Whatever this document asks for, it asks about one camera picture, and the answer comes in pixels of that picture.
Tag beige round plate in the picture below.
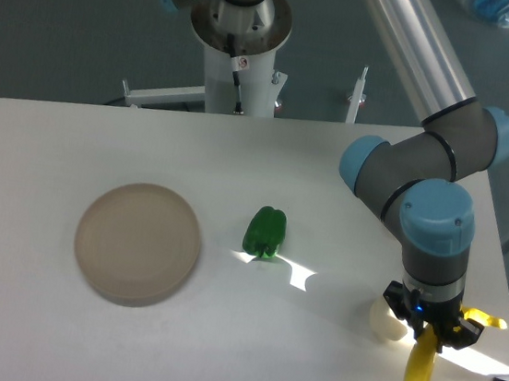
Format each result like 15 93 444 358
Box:
74 183 202 307

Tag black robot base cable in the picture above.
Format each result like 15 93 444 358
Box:
217 32 253 115

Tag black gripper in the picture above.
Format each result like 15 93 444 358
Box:
383 281 484 353

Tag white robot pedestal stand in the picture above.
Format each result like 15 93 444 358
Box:
118 0 380 137

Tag white garlic bulb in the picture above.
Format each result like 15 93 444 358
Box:
369 296 408 342

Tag green bell pepper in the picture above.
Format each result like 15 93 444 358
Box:
242 206 287 259

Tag yellow banana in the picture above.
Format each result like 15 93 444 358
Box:
403 306 508 381

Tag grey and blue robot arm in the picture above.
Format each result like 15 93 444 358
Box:
160 0 509 350

